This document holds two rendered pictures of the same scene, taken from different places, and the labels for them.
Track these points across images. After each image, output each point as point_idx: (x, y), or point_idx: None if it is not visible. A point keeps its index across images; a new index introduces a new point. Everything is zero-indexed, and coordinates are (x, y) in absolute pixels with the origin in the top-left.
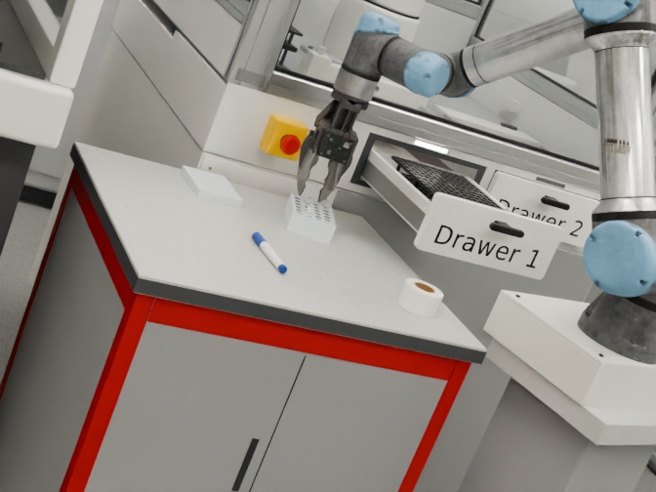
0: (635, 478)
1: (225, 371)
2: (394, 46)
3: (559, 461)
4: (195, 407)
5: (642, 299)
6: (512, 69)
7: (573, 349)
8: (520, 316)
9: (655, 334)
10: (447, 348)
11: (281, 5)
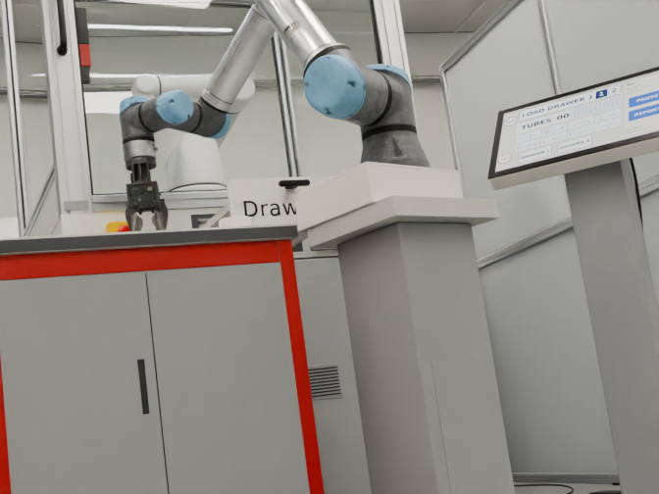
0: (474, 268)
1: (83, 306)
2: (145, 103)
3: (392, 265)
4: (73, 345)
5: (382, 126)
6: (235, 78)
7: (348, 175)
8: (312, 196)
9: (408, 145)
10: (261, 231)
11: (74, 147)
